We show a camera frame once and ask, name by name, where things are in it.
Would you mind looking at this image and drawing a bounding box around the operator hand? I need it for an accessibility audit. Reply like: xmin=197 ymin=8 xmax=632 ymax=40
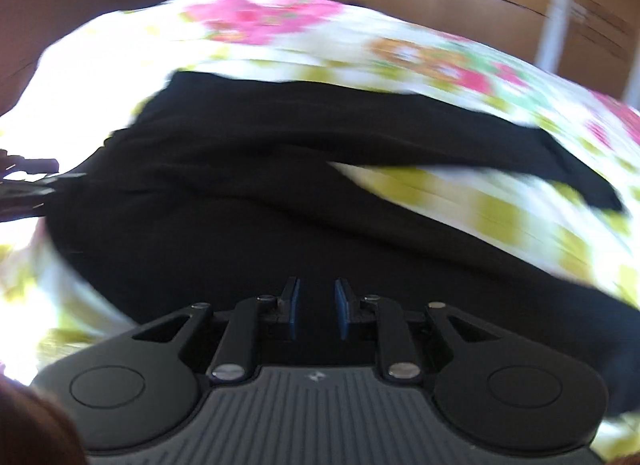
xmin=1 ymin=376 xmax=88 ymax=465

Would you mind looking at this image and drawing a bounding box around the colourful checked bed quilt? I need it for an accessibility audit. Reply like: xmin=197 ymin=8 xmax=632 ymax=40
xmin=1 ymin=0 xmax=639 ymax=464

